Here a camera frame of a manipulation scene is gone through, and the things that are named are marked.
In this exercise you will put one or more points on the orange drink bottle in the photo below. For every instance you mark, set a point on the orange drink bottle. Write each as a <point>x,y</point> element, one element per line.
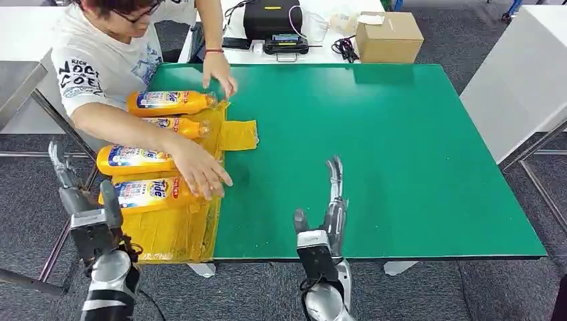
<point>133,160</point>
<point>168,102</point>
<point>181,126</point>
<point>146,195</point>

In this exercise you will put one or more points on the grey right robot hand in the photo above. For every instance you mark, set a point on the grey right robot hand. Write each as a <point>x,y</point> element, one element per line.
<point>335,221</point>

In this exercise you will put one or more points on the black phone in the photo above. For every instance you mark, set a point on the black phone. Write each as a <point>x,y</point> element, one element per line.
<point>237,43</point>

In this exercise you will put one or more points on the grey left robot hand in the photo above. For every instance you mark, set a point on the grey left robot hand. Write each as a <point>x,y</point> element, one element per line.
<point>79,201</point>

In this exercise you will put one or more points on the white paper pack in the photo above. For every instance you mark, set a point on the white paper pack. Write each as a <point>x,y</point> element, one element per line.
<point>371,18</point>

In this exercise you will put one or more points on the work table with white feet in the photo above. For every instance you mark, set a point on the work table with white feet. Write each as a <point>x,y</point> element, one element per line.
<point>201,270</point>

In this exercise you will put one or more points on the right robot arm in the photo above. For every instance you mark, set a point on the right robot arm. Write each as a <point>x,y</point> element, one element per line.
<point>323,303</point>

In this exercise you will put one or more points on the white table with devices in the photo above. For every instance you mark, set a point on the white table with devices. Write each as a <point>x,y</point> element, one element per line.
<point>319,56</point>

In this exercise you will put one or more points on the plain white table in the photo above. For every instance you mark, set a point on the plain white table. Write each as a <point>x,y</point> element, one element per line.
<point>522,66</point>

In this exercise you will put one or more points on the black glasses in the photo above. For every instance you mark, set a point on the black glasses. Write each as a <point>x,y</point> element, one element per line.
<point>144,13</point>

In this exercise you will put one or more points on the black handheld controller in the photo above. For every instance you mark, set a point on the black handheld controller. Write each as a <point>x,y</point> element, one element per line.
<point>285,45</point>

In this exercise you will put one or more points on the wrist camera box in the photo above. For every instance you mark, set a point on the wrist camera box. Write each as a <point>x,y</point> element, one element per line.
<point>316,261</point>
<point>93,239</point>

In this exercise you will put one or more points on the person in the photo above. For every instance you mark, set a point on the person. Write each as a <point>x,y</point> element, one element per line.
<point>97,57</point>

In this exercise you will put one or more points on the clear plastic bag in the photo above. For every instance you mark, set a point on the clear plastic bag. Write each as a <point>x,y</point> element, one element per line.
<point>343,23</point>

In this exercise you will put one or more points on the yellow plastic sheet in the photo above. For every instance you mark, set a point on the yellow plastic sheet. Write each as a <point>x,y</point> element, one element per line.
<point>177,235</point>

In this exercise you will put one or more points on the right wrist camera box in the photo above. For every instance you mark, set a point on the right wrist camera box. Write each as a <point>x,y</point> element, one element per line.
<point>316,261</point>

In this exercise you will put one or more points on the grey metal rod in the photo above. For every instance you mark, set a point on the grey metal rod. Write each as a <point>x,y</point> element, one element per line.
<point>31,283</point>

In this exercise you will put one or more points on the person's right hand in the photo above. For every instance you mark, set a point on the person's right hand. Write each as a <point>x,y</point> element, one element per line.
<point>195,166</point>

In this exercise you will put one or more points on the clear plastic container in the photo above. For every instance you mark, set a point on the clear plastic container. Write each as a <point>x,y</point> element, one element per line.
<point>316,29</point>

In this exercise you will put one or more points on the white table with steel panel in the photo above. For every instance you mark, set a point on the white table with steel panel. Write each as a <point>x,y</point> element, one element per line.
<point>26,31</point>

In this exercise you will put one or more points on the white power adapter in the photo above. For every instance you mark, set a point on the white power adapter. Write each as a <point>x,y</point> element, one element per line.
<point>258,46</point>

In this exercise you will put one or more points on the black box device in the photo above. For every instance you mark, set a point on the black box device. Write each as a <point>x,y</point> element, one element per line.
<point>272,22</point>

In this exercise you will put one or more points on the brown cardboard box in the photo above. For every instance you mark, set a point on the brown cardboard box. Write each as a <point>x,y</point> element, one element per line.
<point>390,40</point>

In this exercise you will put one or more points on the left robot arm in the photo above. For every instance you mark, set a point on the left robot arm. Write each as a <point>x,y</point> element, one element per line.
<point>108,274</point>

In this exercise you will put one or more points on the person's left hand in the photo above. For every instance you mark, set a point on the person's left hand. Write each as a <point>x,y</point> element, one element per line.
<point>217,68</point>

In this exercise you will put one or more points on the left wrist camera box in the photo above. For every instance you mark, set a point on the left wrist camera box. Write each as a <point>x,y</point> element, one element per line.
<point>93,239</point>

